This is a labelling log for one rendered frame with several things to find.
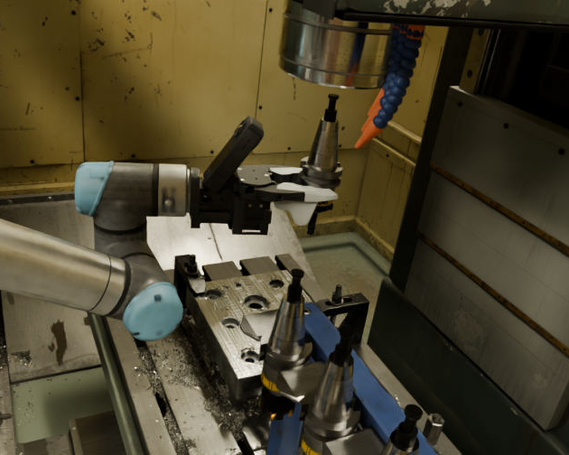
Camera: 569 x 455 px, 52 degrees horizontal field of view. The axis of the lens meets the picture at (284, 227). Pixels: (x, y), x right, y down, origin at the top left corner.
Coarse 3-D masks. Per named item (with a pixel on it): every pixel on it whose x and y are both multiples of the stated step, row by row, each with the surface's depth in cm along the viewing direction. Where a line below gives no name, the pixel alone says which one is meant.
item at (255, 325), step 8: (256, 312) 78; (264, 312) 77; (272, 312) 78; (248, 320) 75; (256, 320) 76; (264, 320) 76; (272, 320) 76; (240, 328) 75; (248, 328) 74; (256, 328) 74; (264, 328) 74; (248, 336) 74; (256, 336) 73
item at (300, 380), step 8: (320, 360) 71; (288, 368) 68; (296, 368) 69; (304, 368) 69; (312, 368) 69; (320, 368) 69; (280, 376) 67; (288, 376) 67; (296, 376) 67; (304, 376) 67; (312, 376) 68; (320, 376) 68; (280, 384) 66; (288, 384) 66; (296, 384) 66; (304, 384) 66; (312, 384) 67; (280, 392) 65; (288, 392) 65; (296, 392) 65; (304, 392) 65; (296, 400) 64
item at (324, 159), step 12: (324, 120) 82; (336, 120) 83; (324, 132) 82; (336, 132) 83; (312, 144) 84; (324, 144) 83; (336, 144) 83; (312, 156) 84; (324, 156) 83; (336, 156) 84; (324, 168) 84
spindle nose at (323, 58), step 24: (288, 0) 73; (288, 24) 73; (312, 24) 70; (336, 24) 69; (360, 24) 69; (384, 24) 70; (288, 48) 74; (312, 48) 71; (336, 48) 70; (360, 48) 70; (384, 48) 72; (288, 72) 75; (312, 72) 73; (336, 72) 72; (360, 72) 72; (384, 72) 74
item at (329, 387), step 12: (324, 372) 60; (336, 372) 58; (348, 372) 59; (324, 384) 60; (336, 384) 59; (348, 384) 59; (312, 396) 62; (324, 396) 60; (336, 396) 59; (348, 396) 60; (312, 408) 61; (324, 408) 60; (336, 408) 60; (348, 408) 61; (324, 420) 60; (336, 420) 60
